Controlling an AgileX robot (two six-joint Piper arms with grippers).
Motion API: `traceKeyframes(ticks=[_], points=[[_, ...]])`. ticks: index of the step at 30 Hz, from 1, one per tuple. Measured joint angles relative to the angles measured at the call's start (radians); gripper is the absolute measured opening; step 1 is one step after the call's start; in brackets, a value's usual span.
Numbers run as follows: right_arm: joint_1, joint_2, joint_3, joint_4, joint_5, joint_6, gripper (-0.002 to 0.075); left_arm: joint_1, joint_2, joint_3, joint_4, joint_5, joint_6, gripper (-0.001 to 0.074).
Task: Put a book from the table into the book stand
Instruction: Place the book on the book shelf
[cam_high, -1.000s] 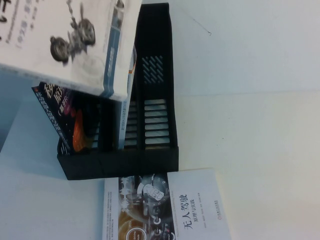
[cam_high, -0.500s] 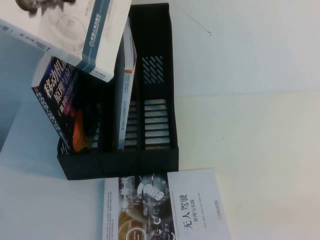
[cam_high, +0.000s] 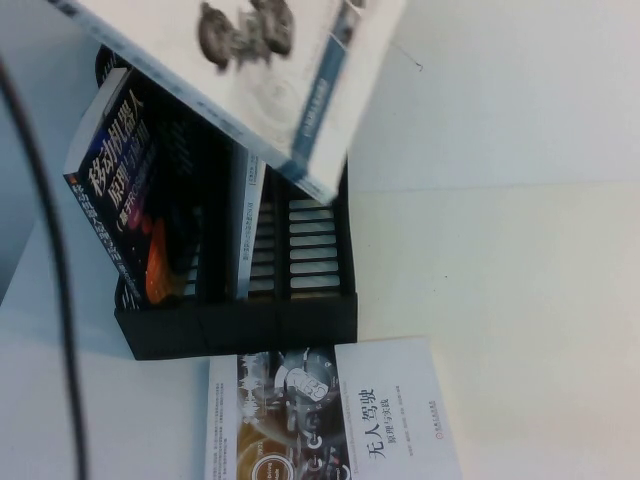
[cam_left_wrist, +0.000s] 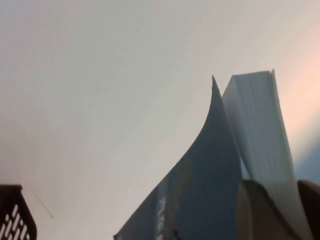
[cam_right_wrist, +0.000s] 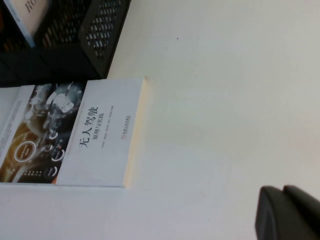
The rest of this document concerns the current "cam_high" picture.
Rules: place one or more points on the black plastic book stand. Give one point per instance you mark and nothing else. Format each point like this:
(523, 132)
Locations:
(250, 325)

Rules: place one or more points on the white book with orange trim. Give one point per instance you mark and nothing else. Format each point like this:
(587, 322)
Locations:
(250, 240)

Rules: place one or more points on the dark blue robotics book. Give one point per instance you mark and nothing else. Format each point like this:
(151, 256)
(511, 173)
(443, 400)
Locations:
(115, 175)

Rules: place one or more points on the white autonomous driving book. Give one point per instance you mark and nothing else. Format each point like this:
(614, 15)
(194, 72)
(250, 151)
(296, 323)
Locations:
(390, 415)

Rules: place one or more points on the white car suspension book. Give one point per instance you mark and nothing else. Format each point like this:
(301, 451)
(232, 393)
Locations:
(250, 100)

